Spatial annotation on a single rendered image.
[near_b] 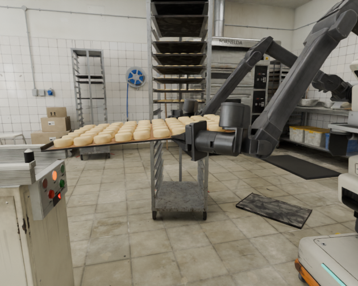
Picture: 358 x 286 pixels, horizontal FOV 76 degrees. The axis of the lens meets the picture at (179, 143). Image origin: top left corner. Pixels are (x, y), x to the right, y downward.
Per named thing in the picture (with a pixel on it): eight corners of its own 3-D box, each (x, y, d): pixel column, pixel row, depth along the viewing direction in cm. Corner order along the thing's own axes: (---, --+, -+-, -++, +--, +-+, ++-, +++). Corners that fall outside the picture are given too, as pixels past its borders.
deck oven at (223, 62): (191, 161, 392) (193, 34, 351) (175, 146, 506) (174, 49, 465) (271, 155, 429) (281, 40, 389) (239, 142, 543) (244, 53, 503)
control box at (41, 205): (32, 221, 76) (26, 180, 73) (59, 190, 99) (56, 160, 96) (44, 219, 76) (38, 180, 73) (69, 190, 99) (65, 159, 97)
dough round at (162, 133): (161, 134, 73) (160, 128, 73) (173, 135, 70) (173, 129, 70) (150, 137, 70) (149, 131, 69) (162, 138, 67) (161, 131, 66)
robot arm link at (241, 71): (265, 56, 103) (256, 57, 113) (255, 47, 101) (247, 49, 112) (204, 130, 113) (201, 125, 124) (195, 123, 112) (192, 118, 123)
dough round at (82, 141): (70, 146, 66) (69, 139, 66) (84, 142, 71) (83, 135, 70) (83, 146, 64) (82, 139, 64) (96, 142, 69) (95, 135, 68)
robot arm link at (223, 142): (234, 157, 52) (244, 156, 57) (238, 127, 52) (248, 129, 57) (208, 153, 57) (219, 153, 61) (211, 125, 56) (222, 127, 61)
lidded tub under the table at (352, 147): (321, 148, 388) (323, 133, 383) (342, 146, 401) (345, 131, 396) (342, 153, 352) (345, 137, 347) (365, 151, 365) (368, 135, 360)
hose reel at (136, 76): (146, 122, 483) (145, 67, 461) (148, 122, 467) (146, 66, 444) (127, 122, 473) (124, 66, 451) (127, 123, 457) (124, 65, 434)
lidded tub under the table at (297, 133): (286, 138, 471) (287, 126, 465) (306, 138, 481) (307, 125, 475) (300, 142, 434) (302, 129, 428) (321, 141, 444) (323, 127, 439)
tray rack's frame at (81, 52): (83, 150, 450) (74, 54, 414) (110, 148, 465) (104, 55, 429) (79, 159, 390) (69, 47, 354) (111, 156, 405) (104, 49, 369)
